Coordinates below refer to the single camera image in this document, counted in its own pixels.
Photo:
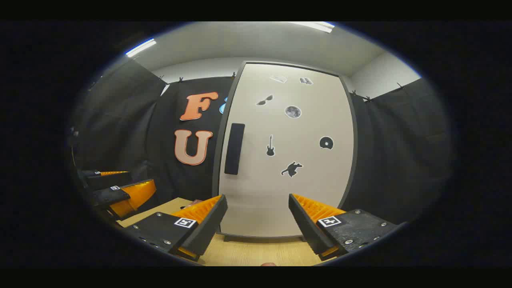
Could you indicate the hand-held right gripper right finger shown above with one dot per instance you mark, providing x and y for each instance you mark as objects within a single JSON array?
[{"x": 306, "y": 228}]

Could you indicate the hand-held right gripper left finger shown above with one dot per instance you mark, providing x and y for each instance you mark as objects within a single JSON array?
[{"x": 208, "y": 232}]

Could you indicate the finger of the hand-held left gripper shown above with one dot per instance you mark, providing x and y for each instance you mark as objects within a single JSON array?
[
  {"x": 108, "y": 180},
  {"x": 108, "y": 196}
]

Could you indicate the dark grey cabinet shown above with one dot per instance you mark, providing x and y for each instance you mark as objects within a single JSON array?
[{"x": 256, "y": 238}]

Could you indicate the light grey cabinet door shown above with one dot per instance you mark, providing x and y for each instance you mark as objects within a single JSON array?
[{"x": 312, "y": 172}]

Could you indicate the black backdrop cloth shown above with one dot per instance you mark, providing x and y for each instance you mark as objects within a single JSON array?
[{"x": 400, "y": 160}]

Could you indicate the ceiling light strip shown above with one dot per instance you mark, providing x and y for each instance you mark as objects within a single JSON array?
[
  {"x": 140, "y": 47},
  {"x": 316, "y": 26}
]

